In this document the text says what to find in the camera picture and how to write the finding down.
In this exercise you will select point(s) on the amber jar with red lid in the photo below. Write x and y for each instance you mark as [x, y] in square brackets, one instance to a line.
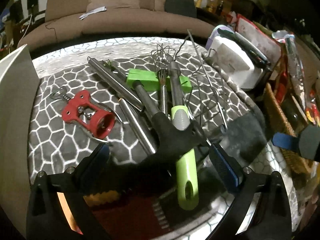
[214, 1]

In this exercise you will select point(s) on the beige sofa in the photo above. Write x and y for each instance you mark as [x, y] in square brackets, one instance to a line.
[70, 27]

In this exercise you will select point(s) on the dark glass bottle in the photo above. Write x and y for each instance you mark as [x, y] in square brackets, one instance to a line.
[220, 8]

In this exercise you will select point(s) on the dark cushion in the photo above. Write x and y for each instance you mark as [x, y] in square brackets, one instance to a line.
[180, 6]

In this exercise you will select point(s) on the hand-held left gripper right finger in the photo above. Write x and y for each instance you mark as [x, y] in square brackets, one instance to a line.
[225, 166]

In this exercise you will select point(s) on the red corkscrew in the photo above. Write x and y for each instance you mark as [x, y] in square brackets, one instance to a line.
[83, 112]

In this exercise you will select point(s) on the steel tongs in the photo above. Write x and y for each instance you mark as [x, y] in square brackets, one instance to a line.
[113, 82]

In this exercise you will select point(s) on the wicker basket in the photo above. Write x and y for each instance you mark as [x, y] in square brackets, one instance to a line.
[277, 112]

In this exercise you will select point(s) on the white paper sheet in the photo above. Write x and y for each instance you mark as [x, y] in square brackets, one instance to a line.
[92, 12]

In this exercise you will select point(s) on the red and white bag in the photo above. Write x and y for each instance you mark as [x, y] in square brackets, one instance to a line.
[260, 37]

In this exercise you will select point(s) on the green plastic block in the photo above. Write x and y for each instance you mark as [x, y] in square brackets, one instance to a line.
[142, 76]

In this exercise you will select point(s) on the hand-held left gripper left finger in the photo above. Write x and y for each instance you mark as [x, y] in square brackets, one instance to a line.
[101, 152]

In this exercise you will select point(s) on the grey patterned blanket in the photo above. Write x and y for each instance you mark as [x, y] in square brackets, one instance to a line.
[62, 150]

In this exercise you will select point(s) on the yellow bottle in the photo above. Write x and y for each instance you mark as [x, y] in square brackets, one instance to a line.
[199, 2]

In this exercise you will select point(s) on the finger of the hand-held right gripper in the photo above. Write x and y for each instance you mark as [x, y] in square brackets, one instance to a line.
[285, 141]

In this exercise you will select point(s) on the small steel spring whisk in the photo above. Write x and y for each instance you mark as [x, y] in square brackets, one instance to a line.
[163, 97]

